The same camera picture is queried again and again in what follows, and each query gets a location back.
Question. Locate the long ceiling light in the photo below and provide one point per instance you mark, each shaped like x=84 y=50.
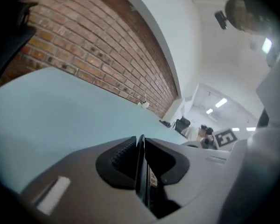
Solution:
x=221 y=102

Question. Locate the black office chair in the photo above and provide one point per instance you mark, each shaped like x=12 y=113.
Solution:
x=183 y=124

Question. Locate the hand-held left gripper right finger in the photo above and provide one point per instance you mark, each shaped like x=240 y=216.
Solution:
x=175 y=171

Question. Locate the short ceiling light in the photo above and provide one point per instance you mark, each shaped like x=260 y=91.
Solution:
x=209 y=111

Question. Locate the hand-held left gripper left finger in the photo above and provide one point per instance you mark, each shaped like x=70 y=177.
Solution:
x=117 y=169

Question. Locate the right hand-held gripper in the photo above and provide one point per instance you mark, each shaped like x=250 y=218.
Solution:
x=226 y=137

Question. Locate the small black object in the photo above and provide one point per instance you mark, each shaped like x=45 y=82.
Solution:
x=165 y=123

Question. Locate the person's head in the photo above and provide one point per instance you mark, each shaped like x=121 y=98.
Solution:
x=238 y=15

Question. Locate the small white object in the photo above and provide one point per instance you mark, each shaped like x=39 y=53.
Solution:
x=144 y=105

